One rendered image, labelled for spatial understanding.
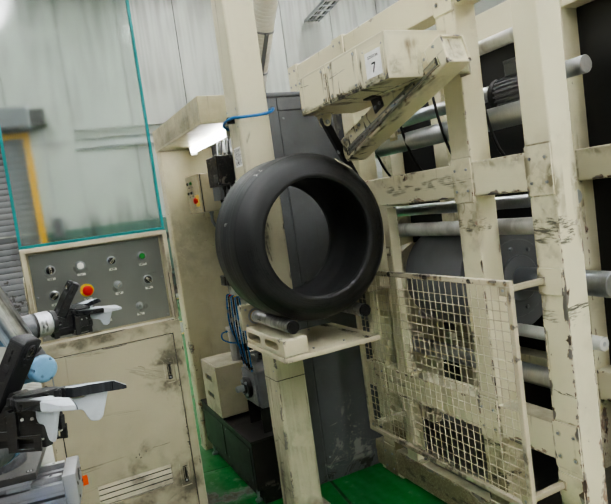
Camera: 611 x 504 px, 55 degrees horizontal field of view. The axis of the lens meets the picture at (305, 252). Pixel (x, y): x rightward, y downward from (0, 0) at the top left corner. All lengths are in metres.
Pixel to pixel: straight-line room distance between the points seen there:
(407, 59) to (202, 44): 9.74
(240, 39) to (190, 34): 9.21
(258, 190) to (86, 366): 1.03
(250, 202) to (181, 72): 9.53
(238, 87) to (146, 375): 1.20
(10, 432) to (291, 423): 1.59
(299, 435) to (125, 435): 0.70
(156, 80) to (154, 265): 8.90
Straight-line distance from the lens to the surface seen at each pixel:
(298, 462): 2.51
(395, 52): 1.92
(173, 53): 11.44
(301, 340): 1.97
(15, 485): 1.80
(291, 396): 2.41
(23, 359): 0.98
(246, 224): 1.88
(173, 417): 2.59
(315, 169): 1.98
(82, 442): 2.55
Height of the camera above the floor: 1.30
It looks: 5 degrees down
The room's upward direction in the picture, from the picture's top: 8 degrees counter-clockwise
